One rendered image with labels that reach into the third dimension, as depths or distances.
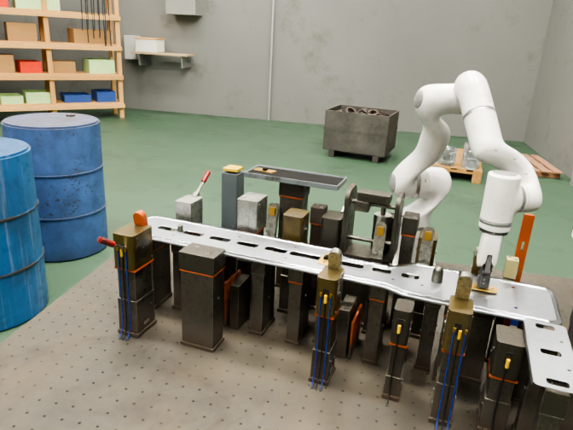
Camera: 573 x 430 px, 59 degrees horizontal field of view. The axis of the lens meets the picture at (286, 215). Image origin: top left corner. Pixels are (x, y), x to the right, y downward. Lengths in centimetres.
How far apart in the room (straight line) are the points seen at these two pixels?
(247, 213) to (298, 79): 849
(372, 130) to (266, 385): 596
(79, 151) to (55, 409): 255
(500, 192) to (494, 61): 881
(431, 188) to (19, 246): 224
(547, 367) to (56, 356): 136
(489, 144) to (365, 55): 861
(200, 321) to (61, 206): 242
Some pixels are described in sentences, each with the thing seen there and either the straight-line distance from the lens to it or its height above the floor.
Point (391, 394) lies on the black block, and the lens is 156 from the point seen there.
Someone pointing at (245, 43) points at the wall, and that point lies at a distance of 1041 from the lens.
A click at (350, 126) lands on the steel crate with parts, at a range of 733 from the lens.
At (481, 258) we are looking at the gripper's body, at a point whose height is 111.
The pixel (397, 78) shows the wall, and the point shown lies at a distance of 1006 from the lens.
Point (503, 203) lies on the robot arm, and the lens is 146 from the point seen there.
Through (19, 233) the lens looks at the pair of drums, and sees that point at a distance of 317.
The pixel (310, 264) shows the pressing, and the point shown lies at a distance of 158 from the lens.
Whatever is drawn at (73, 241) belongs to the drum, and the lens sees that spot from 403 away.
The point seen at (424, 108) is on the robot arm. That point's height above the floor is 146.
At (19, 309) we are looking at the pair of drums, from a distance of 332.
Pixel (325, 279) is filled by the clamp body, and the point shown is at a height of 104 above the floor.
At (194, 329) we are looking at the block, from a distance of 168.
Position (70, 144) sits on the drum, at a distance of 383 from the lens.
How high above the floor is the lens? 167
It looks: 20 degrees down
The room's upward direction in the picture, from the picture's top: 3 degrees clockwise
